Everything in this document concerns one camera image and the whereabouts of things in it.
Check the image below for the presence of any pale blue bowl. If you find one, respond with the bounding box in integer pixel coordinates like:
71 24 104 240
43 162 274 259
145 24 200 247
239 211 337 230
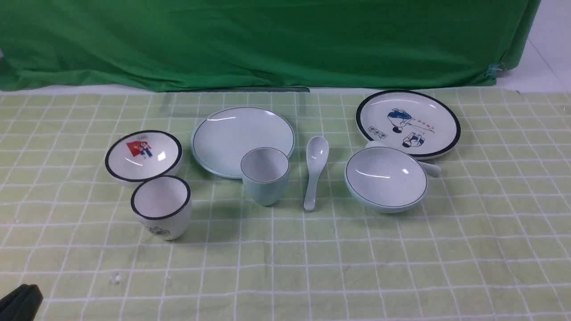
344 146 428 214

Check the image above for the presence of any pale blue plate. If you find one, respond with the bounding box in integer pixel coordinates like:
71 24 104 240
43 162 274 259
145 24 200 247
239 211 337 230
191 107 296 179

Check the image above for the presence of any white bowl black rim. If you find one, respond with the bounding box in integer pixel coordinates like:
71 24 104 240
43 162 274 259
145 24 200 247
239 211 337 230
104 130 183 188

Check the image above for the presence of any pale blue ceramic spoon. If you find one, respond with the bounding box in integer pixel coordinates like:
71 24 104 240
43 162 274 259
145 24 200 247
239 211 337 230
303 136 330 212

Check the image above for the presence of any green backdrop cloth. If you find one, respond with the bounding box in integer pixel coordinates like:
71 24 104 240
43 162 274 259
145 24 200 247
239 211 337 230
0 0 540 92

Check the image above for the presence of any white plate cartoon print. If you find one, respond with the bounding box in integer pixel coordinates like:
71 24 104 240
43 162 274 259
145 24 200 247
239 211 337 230
356 90 461 161

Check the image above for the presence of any white cup black rim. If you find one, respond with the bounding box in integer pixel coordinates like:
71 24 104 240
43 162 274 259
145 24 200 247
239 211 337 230
130 175 192 241

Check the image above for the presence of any light green checkered tablecloth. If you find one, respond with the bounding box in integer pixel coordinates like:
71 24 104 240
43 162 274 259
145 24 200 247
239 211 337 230
0 89 571 321

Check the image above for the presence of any clear clip on backdrop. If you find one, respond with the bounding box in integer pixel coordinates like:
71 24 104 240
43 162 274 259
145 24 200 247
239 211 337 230
485 62 507 81

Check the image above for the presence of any pale blue cup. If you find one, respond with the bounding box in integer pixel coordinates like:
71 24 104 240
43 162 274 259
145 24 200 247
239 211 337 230
240 148 290 206

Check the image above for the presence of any white ceramic spoon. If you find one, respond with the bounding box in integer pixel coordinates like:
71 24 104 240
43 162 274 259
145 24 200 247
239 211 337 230
365 140 441 177

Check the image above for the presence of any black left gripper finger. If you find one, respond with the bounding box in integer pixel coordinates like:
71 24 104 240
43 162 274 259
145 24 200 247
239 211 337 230
0 284 43 321

